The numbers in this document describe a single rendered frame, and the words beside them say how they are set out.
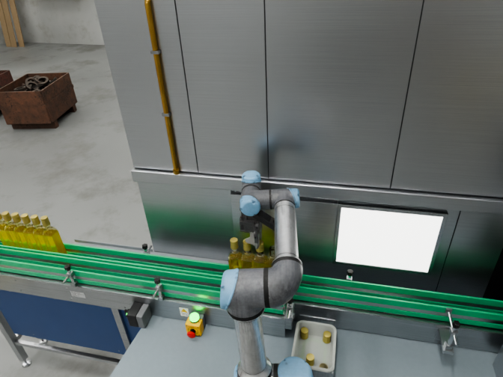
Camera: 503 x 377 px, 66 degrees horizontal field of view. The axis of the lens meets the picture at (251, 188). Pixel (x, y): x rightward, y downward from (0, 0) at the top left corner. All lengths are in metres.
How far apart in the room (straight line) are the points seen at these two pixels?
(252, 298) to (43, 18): 11.94
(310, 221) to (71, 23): 10.90
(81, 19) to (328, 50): 10.71
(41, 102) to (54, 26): 6.37
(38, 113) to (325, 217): 5.28
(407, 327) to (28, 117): 5.76
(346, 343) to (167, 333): 0.81
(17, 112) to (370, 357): 5.80
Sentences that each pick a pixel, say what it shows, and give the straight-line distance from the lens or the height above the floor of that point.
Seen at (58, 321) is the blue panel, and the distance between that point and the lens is 2.53.
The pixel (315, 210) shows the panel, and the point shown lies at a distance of 1.71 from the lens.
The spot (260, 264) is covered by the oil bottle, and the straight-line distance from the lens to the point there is 1.76.
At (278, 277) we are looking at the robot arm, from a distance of 1.14.
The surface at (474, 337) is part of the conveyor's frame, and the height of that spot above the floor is 0.83.
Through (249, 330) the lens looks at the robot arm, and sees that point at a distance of 1.26.
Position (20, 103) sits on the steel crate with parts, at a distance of 6.52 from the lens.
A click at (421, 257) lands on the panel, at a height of 1.08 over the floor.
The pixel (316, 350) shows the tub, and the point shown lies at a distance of 1.85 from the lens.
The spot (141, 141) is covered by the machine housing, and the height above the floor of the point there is 1.54.
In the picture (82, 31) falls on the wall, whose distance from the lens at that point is 11.99.
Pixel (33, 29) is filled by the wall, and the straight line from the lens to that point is 13.08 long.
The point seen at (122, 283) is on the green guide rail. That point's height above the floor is 0.92.
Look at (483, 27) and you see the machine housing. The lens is 1.49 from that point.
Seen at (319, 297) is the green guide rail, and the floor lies 0.92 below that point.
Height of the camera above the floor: 2.29
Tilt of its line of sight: 33 degrees down
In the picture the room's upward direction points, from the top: 3 degrees counter-clockwise
